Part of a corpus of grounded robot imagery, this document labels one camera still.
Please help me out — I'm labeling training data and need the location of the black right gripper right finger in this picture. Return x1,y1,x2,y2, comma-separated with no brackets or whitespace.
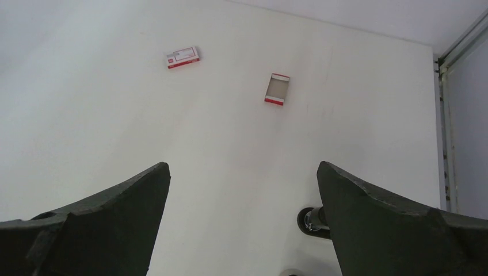
317,161,487,275

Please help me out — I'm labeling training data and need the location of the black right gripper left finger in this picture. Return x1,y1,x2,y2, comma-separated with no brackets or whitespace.
1,162,171,275

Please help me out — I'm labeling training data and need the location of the open red staple box tray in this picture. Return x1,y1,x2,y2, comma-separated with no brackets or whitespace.
264,73,290,106

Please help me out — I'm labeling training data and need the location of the red white staple box sleeve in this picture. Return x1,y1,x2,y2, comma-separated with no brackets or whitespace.
165,46,201,69

